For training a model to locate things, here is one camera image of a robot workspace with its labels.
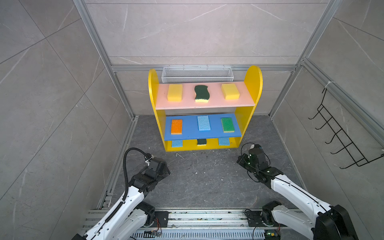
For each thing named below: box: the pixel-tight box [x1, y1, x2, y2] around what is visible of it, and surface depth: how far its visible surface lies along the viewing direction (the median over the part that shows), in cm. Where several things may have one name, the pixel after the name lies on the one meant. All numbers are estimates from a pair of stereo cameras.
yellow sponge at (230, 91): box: [221, 83, 240, 100], surface depth 75 cm
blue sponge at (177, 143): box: [172, 140, 183, 148], surface depth 103 cm
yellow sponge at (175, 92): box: [167, 84, 183, 102], surface depth 74 cm
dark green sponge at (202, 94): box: [194, 85, 210, 103], surface depth 74 cm
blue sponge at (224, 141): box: [218, 137, 230, 146], surface depth 103 cm
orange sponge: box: [171, 119, 183, 135], surface depth 95 cm
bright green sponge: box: [221, 117, 235, 133], surface depth 96 cm
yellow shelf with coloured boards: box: [148, 65, 263, 152], surface depth 81 cm
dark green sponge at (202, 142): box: [197, 138, 207, 146], surface depth 102 cm
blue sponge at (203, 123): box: [197, 115, 211, 131], surface depth 97 cm
